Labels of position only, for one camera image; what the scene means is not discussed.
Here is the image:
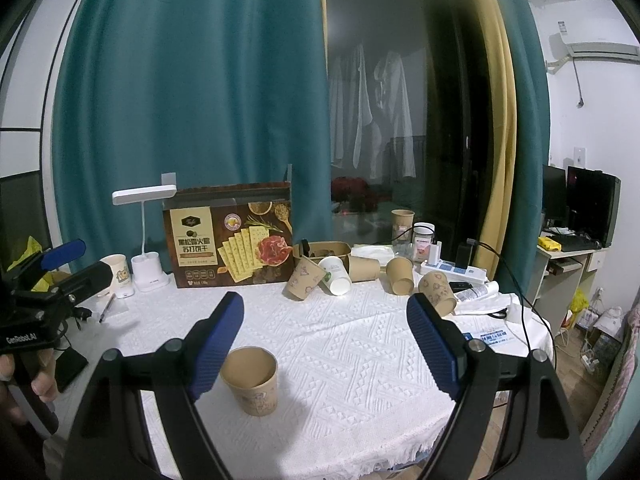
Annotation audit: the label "clear jar pink label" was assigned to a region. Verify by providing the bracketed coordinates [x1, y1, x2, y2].
[412, 222, 437, 263]

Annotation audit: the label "brown printed paper cup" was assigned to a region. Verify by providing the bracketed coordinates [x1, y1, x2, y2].
[417, 270, 459, 317]
[285, 255, 326, 302]

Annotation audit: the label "large black monitor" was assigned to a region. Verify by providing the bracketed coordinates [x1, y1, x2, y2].
[565, 165, 622, 249]

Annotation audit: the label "white hanging shirt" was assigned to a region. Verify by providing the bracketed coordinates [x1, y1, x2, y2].
[372, 50, 417, 181]
[327, 42, 374, 169]

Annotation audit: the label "brown cardboard tray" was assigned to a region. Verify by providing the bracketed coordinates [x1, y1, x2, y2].
[292, 240, 352, 272]

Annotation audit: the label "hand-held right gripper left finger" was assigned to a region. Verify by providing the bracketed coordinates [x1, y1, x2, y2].
[60, 291, 246, 480]

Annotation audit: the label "white paper cup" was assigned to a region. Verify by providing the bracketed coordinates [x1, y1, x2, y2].
[317, 255, 353, 296]

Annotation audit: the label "person's left hand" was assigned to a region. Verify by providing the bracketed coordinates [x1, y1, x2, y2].
[0, 346, 59, 406]

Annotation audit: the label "blue white label card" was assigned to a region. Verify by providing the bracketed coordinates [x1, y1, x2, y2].
[459, 330, 512, 352]

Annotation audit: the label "white patterned tablecloth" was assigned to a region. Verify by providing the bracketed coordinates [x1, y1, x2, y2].
[42, 257, 556, 480]

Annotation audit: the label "white air conditioner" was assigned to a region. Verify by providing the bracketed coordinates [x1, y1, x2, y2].
[547, 30, 640, 64]

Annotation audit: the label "red flowers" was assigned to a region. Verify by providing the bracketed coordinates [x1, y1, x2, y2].
[330, 176, 384, 214]

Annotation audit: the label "brown cracker box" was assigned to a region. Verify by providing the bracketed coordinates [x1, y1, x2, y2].
[162, 180, 296, 289]

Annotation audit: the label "black phone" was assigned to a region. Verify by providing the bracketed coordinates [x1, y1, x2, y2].
[54, 349, 90, 394]

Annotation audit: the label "yellow curtain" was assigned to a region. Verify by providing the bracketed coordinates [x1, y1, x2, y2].
[457, 0, 519, 282]

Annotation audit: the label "beige computer desk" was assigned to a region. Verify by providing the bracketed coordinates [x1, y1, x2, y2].
[532, 239, 609, 332]

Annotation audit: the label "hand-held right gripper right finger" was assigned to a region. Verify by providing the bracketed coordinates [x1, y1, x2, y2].
[406, 292, 589, 480]

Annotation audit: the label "white cartoon print cup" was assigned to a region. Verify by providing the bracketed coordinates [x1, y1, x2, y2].
[100, 254, 132, 299]

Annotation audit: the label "white tissue pack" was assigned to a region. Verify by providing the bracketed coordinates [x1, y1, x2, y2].
[351, 244, 397, 266]

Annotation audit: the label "white desk lamp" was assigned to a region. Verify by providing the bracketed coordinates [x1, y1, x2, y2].
[111, 184, 178, 293]

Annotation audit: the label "narrow teal curtain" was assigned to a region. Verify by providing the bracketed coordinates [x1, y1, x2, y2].
[482, 0, 552, 313]

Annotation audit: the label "yellow plastic bag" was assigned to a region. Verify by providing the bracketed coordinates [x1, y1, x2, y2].
[7, 235, 54, 292]

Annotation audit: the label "wide teal curtain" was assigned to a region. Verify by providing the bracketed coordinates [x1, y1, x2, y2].
[52, 0, 334, 275]

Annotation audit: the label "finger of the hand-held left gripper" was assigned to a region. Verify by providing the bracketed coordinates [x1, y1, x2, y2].
[47, 261, 114, 307]
[9, 239, 87, 283]

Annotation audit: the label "black cable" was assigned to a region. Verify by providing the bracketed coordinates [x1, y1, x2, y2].
[466, 239, 557, 363]

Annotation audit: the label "white power strip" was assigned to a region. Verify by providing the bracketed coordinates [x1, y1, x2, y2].
[417, 258, 489, 284]

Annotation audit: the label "small black monitor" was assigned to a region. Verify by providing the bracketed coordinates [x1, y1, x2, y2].
[542, 163, 569, 229]

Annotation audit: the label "white tube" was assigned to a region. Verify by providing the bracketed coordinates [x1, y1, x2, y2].
[452, 280, 500, 304]

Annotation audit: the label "black keyboard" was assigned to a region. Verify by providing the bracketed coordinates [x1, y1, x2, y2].
[550, 236, 599, 252]

